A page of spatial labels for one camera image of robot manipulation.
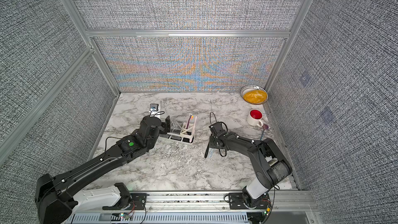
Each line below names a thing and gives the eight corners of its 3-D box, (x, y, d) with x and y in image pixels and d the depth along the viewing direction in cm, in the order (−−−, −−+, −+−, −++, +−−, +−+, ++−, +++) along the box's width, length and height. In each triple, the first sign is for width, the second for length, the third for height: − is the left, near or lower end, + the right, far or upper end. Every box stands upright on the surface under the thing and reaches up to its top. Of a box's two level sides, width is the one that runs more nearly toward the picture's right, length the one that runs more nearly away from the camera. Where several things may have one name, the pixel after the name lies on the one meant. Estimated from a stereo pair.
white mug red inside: (246, 126, 103) (249, 119, 97) (247, 114, 109) (250, 107, 103) (259, 129, 102) (263, 122, 96) (259, 117, 108) (262, 110, 102)
